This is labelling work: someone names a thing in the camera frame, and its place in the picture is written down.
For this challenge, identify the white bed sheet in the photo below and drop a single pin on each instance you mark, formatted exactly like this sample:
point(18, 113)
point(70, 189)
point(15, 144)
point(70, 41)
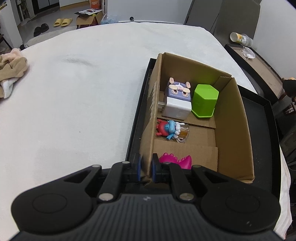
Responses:
point(76, 103)

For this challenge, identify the white charger plug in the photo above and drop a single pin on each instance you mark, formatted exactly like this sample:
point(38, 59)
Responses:
point(175, 108)

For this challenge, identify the beige crumpled blanket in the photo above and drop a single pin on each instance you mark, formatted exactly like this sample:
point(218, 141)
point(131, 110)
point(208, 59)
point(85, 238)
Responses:
point(13, 67)

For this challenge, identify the open cardboard box on floor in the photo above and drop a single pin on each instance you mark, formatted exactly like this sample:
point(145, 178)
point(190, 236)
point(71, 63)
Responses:
point(88, 18)

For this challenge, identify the black framed brown board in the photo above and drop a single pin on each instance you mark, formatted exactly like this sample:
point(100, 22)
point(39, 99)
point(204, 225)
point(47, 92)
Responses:
point(262, 76)

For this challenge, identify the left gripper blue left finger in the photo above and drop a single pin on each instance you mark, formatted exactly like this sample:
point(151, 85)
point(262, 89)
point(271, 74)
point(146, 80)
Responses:
point(114, 180)

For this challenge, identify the white face mask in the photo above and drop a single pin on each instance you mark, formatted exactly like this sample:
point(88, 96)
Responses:
point(247, 53)

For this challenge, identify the green hexagonal container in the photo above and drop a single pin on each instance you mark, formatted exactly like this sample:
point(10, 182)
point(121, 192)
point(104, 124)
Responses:
point(204, 100)

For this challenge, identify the grey upright panel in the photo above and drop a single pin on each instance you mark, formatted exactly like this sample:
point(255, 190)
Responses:
point(221, 18)

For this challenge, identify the magenta dinosaur toy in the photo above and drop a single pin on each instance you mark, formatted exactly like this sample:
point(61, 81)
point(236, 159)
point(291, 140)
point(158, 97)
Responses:
point(184, 163)

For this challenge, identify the purple cube bunny toy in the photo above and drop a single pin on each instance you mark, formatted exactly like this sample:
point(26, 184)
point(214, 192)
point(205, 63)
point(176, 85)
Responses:
point(178, 90)

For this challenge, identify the brown cardboard box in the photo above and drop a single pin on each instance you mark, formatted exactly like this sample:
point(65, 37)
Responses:
point(221, 143)

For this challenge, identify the black shallow tray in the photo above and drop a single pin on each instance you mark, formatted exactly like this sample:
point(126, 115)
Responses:
point(262, 127)

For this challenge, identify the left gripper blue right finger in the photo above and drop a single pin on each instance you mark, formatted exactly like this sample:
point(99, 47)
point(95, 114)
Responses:
point(175, 177)

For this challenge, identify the orange carton box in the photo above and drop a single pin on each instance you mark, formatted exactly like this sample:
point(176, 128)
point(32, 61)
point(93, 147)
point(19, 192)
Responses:
point(95, 4)

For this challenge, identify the black slippers pair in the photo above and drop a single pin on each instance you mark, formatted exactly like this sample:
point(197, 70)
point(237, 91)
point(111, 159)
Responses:
point(40, 29)

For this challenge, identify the person's hand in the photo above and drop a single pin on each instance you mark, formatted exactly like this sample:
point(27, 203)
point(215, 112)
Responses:
point(289, 87)

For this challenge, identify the blue smurf figurine red hat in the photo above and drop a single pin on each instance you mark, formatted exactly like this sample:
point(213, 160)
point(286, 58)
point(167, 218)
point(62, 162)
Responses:
point(172, 130)

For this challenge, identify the yellow slippers pair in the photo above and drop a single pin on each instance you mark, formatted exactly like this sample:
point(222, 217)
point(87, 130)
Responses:
point(62, 22)

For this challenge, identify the blue plastic bag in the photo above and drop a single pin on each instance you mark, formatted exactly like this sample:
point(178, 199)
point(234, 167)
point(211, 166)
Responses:
point(107, 19)

